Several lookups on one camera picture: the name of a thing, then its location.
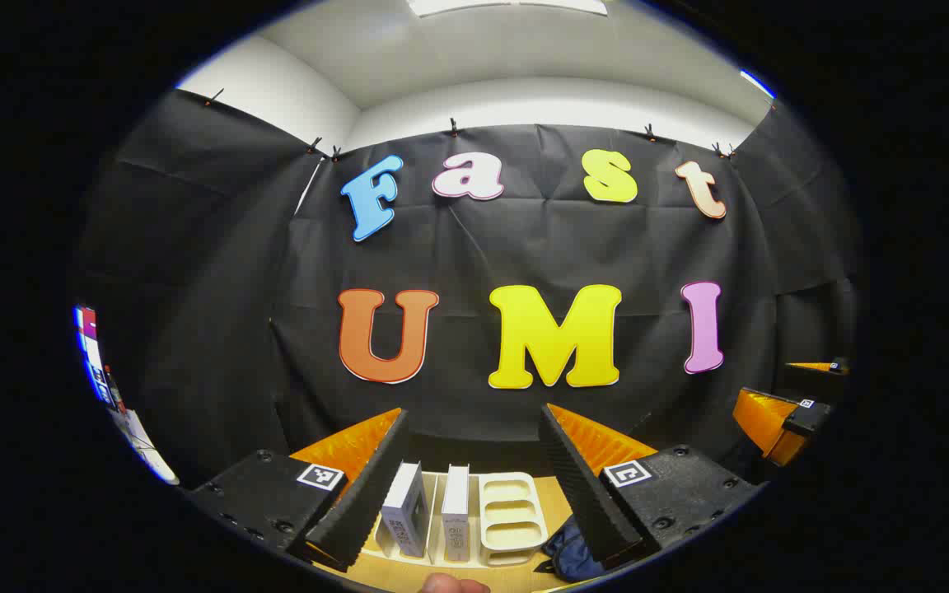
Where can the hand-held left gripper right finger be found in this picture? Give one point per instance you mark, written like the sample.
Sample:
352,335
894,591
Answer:
577,494

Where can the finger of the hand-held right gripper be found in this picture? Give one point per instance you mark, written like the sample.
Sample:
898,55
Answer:
763,420
812,366

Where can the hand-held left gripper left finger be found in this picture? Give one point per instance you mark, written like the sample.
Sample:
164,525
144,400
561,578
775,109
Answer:
367,494

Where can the grey book with dark picture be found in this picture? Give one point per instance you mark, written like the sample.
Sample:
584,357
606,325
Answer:
403,506

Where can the blue schoolbag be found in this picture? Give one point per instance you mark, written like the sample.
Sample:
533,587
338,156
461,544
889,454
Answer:
573,552

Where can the cream plastic bookshelf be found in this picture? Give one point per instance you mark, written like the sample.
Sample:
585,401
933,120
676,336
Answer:
511,511

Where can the white book with green print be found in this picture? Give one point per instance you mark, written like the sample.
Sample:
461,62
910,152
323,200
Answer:
455,511

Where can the white printed banner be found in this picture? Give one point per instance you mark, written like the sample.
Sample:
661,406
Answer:
141,436

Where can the row of black cloth clips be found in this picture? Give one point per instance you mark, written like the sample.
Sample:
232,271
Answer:
454,126

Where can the ceiling light panel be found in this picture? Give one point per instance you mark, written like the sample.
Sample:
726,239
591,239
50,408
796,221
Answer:
507,5

